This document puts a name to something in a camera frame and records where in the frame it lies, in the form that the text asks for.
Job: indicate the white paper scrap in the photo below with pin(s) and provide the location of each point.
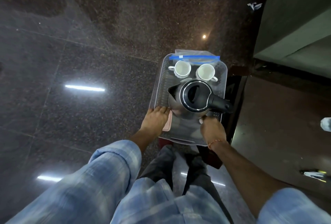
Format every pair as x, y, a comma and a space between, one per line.
254, 6

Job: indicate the person's left hand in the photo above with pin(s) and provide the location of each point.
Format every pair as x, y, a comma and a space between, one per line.
155, 123

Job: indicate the clear plastic tray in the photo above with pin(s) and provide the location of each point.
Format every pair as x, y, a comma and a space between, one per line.
160, 89

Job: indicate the person's right hand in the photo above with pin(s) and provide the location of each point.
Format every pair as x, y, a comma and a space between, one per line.
213, 132

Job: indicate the clear zip bag blue seal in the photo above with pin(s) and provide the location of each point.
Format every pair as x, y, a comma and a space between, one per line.
194, 55

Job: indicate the white ceramic cup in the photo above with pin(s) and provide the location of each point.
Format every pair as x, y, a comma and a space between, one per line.
182, 68
206, 72

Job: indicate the pink case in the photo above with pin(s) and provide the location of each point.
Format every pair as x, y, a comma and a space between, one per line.
168, 124

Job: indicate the wide green fabric sofa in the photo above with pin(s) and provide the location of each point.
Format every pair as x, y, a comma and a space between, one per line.
297, 24

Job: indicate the silver stapler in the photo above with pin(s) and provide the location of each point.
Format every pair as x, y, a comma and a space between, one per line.
314, 174

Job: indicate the clear drinking glass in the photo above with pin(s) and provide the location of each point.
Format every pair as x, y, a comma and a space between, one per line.
326, 124

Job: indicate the person's left forearm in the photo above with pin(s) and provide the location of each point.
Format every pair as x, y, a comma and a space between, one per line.
143, 141

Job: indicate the person's right forearm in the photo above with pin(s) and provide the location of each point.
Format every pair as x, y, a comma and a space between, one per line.
245, 177

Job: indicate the dark wooden stool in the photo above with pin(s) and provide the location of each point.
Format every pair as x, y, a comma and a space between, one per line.
235, 97

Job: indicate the dark wooden coffee table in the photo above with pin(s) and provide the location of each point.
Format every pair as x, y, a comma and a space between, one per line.
279, 128

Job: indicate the blue checked shirt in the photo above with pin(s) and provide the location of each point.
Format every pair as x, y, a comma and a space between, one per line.
77, 192

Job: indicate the small white cap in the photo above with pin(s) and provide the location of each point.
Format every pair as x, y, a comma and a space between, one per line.
201, 121

